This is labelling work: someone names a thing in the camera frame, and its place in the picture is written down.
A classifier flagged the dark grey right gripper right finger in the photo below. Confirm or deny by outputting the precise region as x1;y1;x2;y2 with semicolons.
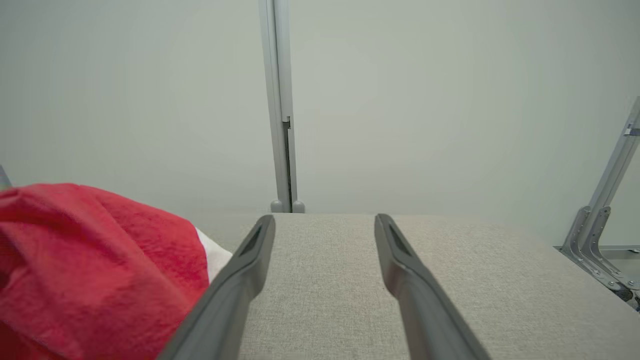
374;213;493;360

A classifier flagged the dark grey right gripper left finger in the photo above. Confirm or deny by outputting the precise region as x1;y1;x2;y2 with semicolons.
156;214;277;360

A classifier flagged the red and white jersey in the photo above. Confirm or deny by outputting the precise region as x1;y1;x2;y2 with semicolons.
0;182;233;360

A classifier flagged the grey fabric upholstered platform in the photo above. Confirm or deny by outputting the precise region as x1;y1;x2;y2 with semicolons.
190;212;640;360

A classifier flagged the grey vertical wall post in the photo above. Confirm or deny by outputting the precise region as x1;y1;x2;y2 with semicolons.
258;0;306;214

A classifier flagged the grey metal bracket frame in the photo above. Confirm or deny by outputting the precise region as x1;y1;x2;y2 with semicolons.
559;95;640;311

